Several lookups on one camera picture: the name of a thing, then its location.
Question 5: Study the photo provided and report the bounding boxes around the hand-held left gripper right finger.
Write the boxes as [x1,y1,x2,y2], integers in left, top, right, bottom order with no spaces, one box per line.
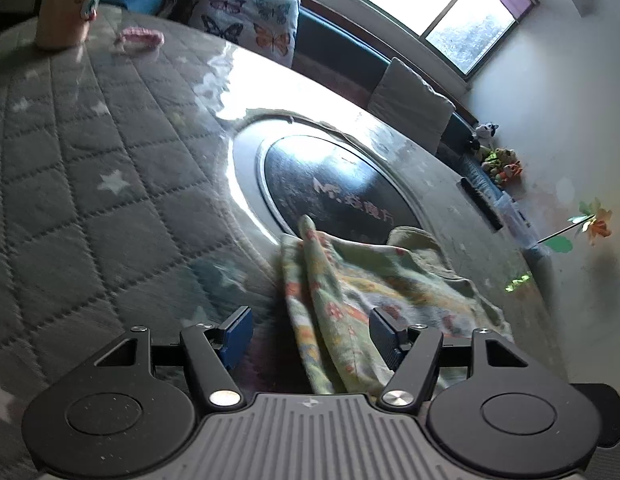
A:
[368,307,529,409]

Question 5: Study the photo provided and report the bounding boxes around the black and white cow plush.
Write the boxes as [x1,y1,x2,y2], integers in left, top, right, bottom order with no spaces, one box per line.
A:
[472,122,500,151]

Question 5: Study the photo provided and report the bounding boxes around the clear plastic storage box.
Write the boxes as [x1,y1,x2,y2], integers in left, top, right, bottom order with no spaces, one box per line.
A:
[494,194,541,252]

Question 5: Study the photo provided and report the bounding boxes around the black remote control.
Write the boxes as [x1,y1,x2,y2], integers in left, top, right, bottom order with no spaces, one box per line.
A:
[457,175,505,232]

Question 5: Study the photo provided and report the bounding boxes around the pink scrunchie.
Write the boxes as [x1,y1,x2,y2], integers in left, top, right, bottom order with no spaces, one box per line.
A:
[113,28,166,54]

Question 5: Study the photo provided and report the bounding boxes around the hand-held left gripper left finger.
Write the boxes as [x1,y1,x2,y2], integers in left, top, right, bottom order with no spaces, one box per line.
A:
[94,306,255,407]

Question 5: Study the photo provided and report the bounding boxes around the colourful pinwheel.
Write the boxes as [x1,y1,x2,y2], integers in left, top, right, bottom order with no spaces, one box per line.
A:
[536,197,613,254]

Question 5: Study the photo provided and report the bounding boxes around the floral striped child's shirt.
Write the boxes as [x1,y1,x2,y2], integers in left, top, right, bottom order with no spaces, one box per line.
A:
[277,213,516,397]

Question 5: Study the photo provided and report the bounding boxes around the grey seat cushion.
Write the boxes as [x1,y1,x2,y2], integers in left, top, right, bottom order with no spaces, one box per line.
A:
[367,57,457,155]

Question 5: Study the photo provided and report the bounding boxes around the orange fox plush toy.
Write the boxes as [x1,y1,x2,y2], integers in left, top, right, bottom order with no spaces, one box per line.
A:
[496,159,523,186]

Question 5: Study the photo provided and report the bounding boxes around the round black built-in hotplate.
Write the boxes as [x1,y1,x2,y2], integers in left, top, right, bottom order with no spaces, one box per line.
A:
[232,113,441,262]

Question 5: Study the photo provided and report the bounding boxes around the blue bench sofa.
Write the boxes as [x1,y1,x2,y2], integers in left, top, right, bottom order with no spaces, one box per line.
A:
[182,0,521,197]

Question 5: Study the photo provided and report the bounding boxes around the pink bottle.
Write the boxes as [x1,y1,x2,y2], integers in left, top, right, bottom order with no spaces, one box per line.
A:
[34,0,116,51]

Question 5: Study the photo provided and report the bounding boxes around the butterfly print pillow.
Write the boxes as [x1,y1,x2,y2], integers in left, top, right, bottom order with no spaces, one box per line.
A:
[187,0,301,69]

